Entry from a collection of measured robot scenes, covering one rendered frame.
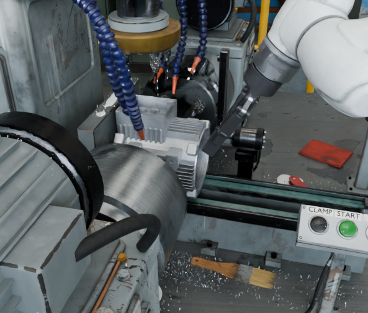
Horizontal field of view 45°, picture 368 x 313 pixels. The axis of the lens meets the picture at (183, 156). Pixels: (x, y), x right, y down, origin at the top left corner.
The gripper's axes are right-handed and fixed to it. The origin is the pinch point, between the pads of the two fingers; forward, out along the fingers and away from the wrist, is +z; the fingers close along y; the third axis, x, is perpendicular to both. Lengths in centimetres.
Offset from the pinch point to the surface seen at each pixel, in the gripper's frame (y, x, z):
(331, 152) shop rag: -53, 41, 10
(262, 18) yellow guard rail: -235, 6, 35
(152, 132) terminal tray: -0.9, -12.9, 7.8
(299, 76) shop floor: -331, 72, 86
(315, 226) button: 19.4, 21.4, -8.1
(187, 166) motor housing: 2.3, -2.1, 8.1
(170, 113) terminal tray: -5.2, -11.7, 3.5
